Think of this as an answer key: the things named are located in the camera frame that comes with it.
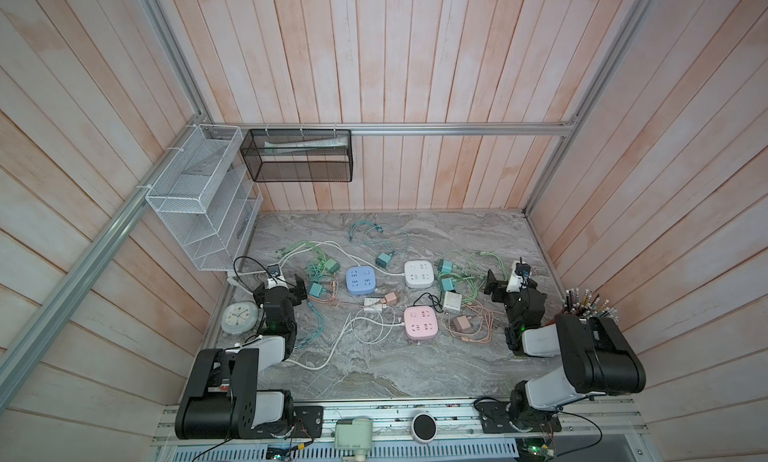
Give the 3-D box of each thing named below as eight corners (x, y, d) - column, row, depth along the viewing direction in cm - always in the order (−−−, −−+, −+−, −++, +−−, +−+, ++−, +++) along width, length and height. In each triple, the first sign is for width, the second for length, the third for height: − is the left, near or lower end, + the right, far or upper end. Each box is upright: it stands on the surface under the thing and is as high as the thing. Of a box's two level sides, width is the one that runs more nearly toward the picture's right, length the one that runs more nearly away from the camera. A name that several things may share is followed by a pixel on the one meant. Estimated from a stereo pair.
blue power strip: (345, 294, 99) (344, 289, 96) (347, 271, 104) (346, 266, 102) (375, 294, 99) (375, 289, 96) (375, 271, 104) (375, 266, 102)
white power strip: (405, 287, 101) (405, 282, 98) (403, 265, 107) (404, 260, 104) (433, 287, 101) (435, 282, 98) (430, 265, 107) (432, 260, 104)
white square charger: (442, 309, 95) (444, 305, 92) (444, 295, 98) (445, 290, 96) (459, 313, 94) (461, 308, 92) (460, 298, 97) (462, 294, 95)
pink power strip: (405, 338, 89) (406, 335, 87) (403, 309, 95) (404, 306, 93) (438, 338, 89) (439, 335, 87) (434, 309, 95) (435, 306, 93)
